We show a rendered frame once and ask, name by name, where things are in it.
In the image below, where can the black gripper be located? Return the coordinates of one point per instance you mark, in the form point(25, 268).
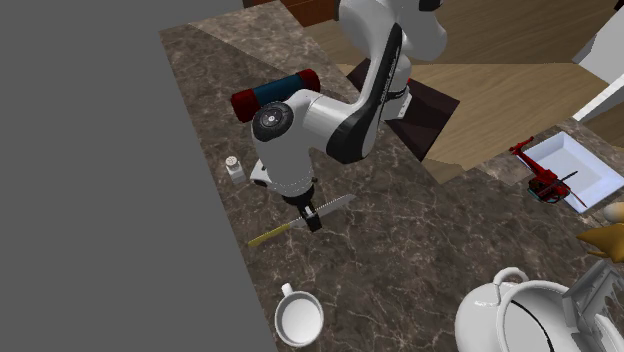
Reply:
point(297, 199)

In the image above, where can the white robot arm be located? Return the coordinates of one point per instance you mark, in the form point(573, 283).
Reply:
point(292, 161)

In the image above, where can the white salt shaker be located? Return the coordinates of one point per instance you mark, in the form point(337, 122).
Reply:
point(235, 169)

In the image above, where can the white mug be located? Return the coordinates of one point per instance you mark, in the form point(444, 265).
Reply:
point(298, 319)

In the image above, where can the red and blue cylinder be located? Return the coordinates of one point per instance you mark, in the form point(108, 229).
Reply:
point(273, 90)

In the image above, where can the dark robot stand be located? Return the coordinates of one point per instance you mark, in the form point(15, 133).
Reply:
point(429, 117)

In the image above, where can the white teapot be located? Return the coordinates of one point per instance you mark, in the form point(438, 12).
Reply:
point(480, 317)

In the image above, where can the brown wooden cabinet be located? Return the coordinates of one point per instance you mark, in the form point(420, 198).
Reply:
point(312, 10)

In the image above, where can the red toy helicopter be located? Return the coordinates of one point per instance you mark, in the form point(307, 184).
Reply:
point(547, 185)

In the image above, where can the white square plate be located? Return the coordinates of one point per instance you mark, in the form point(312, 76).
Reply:
point(580, 166)

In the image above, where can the white ornate rack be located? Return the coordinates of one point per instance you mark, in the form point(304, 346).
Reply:
point(592, 292)

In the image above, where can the golden yellow figure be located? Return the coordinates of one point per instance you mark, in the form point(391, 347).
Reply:
point(604, 241)

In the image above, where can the pale egg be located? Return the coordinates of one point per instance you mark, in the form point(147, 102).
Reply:
point(615, 212)

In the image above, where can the white furniture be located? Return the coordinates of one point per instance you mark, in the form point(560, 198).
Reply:
point(604, 53)

